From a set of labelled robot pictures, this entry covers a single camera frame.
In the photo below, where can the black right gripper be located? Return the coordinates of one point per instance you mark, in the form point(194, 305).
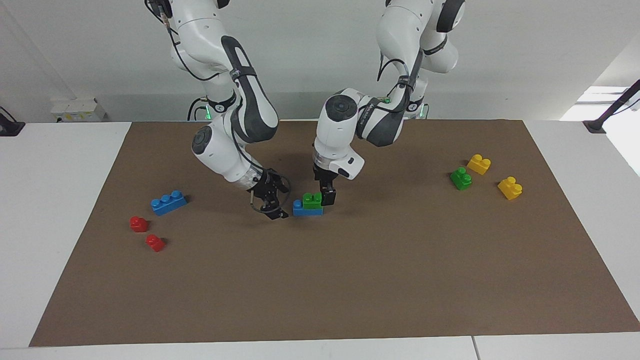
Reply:
point(265, 187)

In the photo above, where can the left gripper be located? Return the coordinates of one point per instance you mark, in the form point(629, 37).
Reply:
point(347, 167)

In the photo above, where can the green two-stud block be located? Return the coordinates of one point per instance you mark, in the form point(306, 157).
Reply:
point(312, 201)
point(461, 179)

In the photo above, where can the blue three-stud block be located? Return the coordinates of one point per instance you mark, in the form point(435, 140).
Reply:
point(168, 202)
point(307, 212)

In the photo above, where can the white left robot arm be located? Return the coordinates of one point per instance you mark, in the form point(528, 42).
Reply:
point(400, 45)

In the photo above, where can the red single-stud block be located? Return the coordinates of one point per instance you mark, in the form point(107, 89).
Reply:
point(155, 243)
point(138, 224)

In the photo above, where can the yellow two-stud block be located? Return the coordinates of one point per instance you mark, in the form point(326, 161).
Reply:
point(478, 164)
point(510, 188)

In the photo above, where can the brown table mat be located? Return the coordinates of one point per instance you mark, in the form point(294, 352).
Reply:
point(320, 280)

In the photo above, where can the white box with label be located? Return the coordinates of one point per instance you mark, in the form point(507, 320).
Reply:
point(79, 110)

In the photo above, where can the black table clamp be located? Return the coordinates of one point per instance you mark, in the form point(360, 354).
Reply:
point(10, 127)

